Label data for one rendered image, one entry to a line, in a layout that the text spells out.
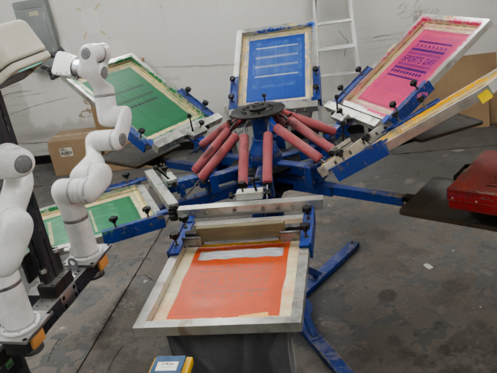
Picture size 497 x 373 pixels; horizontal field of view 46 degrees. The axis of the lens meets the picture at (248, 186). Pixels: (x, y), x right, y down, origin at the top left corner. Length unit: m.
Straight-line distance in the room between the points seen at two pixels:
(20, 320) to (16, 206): 0.36
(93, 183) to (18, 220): 0.45
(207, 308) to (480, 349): 1.72
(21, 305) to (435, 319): 2.38
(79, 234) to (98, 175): 0.24
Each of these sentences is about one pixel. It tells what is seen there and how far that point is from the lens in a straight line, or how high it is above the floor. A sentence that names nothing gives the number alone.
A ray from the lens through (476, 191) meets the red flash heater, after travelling 2.46.
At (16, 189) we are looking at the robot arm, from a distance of 1.84.
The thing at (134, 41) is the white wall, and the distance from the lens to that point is 6.75.
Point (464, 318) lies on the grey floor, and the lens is 3.60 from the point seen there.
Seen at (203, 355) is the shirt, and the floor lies 0.79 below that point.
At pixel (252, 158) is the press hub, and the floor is 1.06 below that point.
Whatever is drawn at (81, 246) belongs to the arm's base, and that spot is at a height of 1.20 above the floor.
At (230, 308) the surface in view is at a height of 0.96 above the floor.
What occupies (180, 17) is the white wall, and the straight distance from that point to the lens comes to 6.55.
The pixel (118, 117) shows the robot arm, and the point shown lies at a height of 1.58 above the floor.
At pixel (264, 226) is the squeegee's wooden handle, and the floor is 1.05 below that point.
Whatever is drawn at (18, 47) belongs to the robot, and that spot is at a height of 1.96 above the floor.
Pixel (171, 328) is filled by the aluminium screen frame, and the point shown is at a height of 0.98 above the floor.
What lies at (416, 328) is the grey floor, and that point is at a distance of 3.51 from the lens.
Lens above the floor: 2.14
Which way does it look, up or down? 23 degrees down
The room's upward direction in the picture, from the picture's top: 9 degrees counter-clockwise
